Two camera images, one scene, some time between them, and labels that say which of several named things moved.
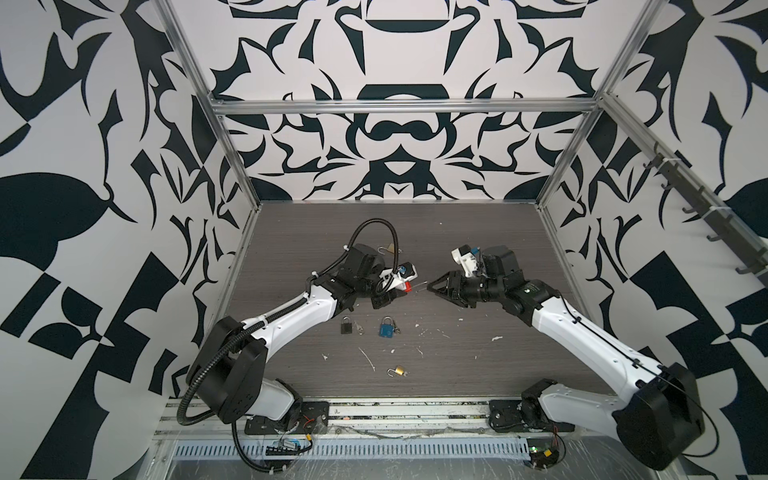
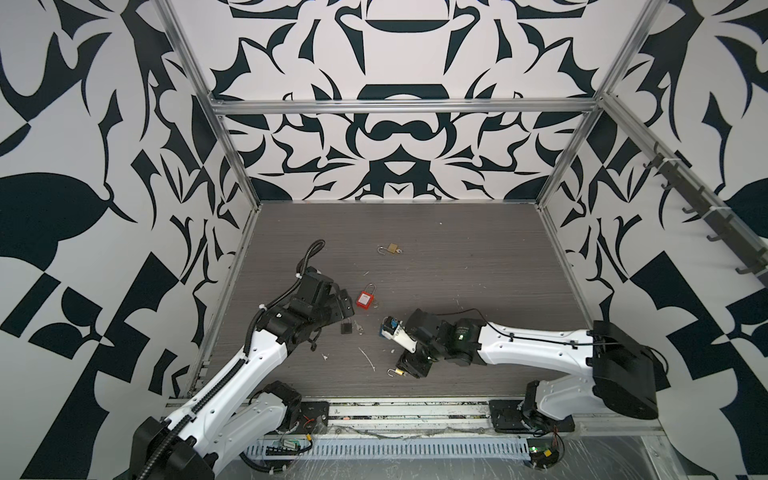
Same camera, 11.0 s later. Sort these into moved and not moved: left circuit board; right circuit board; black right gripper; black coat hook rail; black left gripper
Moved: black left gripper; black right gripper
Not moved: right circuit board; black coat hook rail; left circuit board
